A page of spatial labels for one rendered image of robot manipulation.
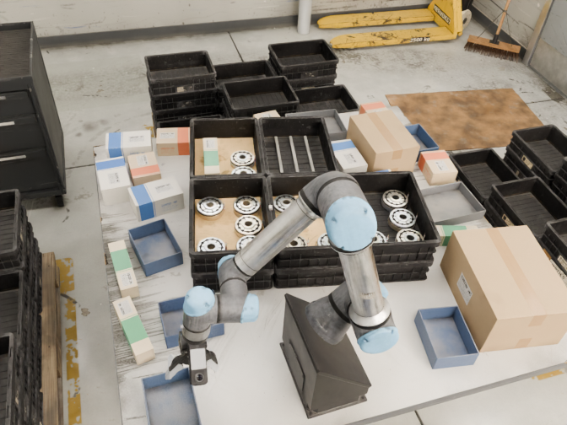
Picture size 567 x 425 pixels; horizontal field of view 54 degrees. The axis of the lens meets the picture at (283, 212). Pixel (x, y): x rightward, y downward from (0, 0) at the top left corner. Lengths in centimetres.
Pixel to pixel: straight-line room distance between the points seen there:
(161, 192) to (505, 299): 138
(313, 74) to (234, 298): 244
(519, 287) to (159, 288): 127
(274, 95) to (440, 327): 192
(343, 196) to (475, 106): 343
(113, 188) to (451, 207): 146
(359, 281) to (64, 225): 232
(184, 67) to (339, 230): 263
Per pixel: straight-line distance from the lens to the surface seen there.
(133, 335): 195
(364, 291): 147
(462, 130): 436
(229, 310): 145
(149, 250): 226
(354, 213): 127
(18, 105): 313
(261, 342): 197
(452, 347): 208
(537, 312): 203
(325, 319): 172
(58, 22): 514
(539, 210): 326
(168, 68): 376
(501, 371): 210
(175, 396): 188
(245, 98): 346
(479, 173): 355
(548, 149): 374
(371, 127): 266
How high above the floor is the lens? 236
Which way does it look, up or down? 44 degrees down
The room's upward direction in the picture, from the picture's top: 4 degrees clockwise
